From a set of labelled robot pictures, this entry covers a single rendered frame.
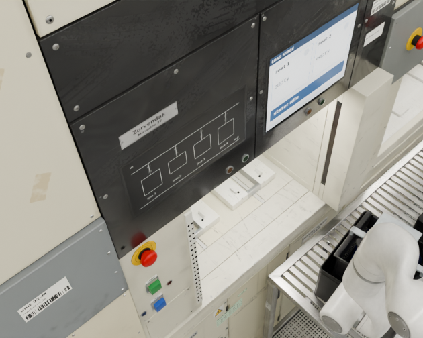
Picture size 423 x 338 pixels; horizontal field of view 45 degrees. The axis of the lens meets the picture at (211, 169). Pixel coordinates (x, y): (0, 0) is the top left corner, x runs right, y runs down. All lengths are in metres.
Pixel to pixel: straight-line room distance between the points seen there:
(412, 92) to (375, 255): 1.30
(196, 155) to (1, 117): 0.44
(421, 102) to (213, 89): 1.41
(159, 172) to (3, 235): 0.31
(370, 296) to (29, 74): 0.90
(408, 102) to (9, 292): 1.73
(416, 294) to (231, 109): 0.48
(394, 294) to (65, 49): 0.67
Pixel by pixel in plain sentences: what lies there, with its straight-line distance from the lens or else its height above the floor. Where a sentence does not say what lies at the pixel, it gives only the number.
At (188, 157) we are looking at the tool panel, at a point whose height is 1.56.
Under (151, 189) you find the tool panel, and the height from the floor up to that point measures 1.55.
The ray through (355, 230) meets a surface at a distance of 1.62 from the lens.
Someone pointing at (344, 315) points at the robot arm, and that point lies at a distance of 1.38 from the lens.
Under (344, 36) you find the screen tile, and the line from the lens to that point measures 1.26.
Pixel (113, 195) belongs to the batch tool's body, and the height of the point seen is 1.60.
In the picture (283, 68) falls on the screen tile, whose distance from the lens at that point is 1.11.
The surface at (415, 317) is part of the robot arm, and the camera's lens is 0.96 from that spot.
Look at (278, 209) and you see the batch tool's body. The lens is 1.80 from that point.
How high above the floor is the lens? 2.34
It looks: 51 degrees down
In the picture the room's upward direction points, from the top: 4 degrees counter-clockwise
